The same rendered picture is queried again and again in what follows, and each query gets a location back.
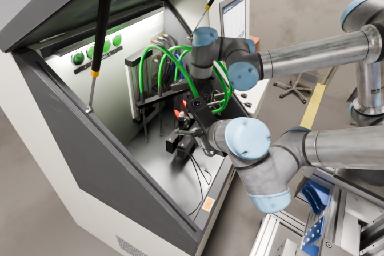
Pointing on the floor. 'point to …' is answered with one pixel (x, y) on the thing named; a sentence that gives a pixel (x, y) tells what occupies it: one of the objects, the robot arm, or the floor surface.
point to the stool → (294, 88)
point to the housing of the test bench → (38, 124)
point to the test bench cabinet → (128, 232)
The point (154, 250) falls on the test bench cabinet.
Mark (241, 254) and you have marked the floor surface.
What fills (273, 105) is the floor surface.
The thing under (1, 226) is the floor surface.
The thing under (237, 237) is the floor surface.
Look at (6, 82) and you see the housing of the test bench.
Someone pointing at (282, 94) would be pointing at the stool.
